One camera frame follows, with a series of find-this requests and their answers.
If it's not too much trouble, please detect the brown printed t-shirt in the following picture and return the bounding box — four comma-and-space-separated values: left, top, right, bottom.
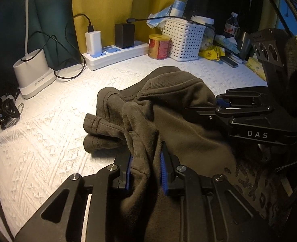
83, 67, 280, 241

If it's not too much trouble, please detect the red gold tin can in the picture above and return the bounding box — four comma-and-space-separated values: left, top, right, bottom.
148, 34, 170, 59

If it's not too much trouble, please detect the black charger adapter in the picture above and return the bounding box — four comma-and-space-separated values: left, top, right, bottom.
115, 24, 135, 49

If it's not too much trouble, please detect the black charging cable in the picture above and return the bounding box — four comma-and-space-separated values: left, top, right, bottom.
19, 14, 95, 80

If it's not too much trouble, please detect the dark phone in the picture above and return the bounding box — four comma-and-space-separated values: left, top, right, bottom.
220, 56, 238, 68

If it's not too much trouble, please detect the dark teal curtain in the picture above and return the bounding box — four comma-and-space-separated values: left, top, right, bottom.
0, 0, 81, 96

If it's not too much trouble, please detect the clear snack jar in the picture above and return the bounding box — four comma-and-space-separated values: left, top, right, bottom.
191, 15, 215, 51

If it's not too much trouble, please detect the steel travel mug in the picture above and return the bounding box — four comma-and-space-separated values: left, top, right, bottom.
237, 31, 254, 61

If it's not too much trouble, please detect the white power strip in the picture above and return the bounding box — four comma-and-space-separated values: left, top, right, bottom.
83, 41, 149, 71

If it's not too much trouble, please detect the black usb cable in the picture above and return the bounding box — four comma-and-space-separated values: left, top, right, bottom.
126, 15, 197, 24

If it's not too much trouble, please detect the white perforated plastic basket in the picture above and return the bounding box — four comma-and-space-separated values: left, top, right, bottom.
162, 19, 205, 62

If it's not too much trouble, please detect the white knit bedspread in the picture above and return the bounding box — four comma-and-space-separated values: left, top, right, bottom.
0, 55, 265, 239

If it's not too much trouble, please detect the coiled black cable bundle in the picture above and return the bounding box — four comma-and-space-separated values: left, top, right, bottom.
0, 93, 24, 130

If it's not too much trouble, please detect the white charger adapter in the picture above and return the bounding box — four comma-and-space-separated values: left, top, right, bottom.
85, 31, 102, 56

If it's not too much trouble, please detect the white desk lamp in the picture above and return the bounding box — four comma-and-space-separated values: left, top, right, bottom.
13, 0, 56, 99

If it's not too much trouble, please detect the yellow snack packet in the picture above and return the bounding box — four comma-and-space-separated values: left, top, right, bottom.
198, 45, 225, 61

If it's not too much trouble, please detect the yellow tissue box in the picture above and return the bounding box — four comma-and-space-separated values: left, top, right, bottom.
245, 57, 266, 81

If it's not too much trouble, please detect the yellow curtain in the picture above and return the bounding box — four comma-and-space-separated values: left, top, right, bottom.
72, 0, 187, 46

